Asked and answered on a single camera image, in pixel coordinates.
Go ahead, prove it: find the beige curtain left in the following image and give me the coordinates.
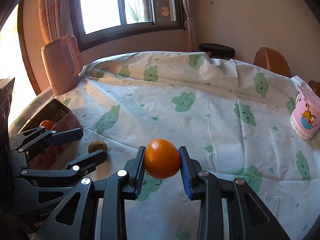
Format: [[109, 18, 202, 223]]
[[38, 0, 67, 44]]

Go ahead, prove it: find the beige curtain right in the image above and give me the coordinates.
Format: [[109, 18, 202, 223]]
[[182, 0, 197, 52]]

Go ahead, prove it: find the pink cartoon cup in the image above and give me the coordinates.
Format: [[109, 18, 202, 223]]
[[290, 87, 319, 140]]

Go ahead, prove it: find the brown leather chair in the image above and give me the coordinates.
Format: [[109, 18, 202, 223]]
[[253, 47, 292, 78]]

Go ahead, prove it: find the small orange kumquat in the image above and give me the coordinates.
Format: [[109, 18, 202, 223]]
[[40, 120, 54, 130], [144, 139, 181, 179]]

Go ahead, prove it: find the black camera box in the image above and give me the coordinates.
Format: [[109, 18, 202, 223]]
[[1, 77, 15, 215]]

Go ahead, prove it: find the window with frame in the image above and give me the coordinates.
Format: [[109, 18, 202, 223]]
[[69, 0, 185, 51]]

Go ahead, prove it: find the pink electric kettle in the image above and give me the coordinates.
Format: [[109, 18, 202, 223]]
[[41, 34, 84, 95]]

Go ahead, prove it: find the pink metal tin box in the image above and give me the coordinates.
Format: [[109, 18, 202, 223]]
[[21, 99, 83, 170]]

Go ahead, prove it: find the black round stool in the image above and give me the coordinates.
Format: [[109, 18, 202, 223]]
[[199, 43, 235, 60]]

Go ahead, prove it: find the brown longan fruit far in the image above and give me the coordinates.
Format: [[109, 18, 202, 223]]
[[87, 140, 108, 154]]

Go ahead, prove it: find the beige curtain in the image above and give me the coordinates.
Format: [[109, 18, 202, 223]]
[[182, 0, 197, 52], [38, 0, 67, 44]]

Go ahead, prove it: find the brown leather sofa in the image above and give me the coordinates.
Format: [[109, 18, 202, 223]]
[[308, 81, 320, 98]]

